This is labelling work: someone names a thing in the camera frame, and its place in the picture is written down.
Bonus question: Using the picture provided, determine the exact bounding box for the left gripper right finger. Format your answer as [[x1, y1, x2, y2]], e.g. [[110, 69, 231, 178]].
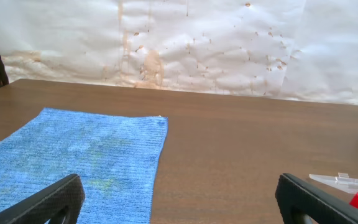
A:
[[274, 172, 358, 224]]

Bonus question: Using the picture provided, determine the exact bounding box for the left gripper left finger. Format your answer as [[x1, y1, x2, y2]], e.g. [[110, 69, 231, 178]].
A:
[[0, 173, 86, 224]]

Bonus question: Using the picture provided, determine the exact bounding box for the blue cloth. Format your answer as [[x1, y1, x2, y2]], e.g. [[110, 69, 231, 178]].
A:
[[0, 107, 169, 224]]

